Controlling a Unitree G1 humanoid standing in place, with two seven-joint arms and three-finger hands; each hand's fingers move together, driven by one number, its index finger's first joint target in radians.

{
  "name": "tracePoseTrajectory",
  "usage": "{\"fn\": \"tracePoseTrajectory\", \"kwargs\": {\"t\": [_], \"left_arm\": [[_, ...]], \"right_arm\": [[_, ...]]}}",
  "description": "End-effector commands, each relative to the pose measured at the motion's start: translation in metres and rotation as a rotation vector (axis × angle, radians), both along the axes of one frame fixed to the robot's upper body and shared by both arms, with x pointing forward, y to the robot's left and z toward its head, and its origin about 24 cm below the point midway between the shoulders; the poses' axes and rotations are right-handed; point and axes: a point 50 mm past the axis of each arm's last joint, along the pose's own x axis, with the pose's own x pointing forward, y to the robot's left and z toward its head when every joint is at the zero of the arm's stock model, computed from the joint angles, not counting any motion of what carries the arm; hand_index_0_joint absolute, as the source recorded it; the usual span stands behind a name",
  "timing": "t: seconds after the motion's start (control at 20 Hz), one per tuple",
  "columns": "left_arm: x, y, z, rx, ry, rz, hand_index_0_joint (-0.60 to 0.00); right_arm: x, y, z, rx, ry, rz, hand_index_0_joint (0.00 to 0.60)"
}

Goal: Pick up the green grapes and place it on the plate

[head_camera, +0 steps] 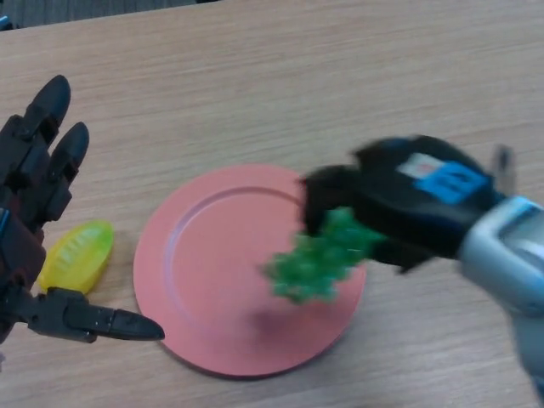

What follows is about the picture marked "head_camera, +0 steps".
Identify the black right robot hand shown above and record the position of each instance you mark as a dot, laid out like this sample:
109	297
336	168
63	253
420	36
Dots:
408	212

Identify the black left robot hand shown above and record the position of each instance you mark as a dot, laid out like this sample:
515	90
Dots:
25	170

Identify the green plastic grape bunch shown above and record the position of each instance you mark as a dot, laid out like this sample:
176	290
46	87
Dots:
319	263

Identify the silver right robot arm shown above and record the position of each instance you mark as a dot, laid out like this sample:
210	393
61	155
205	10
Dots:
506	263

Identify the pink round plate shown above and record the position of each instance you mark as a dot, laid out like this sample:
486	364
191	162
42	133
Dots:
221	263

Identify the yellow plastic starfruit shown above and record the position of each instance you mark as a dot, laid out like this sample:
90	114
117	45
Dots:
78	259

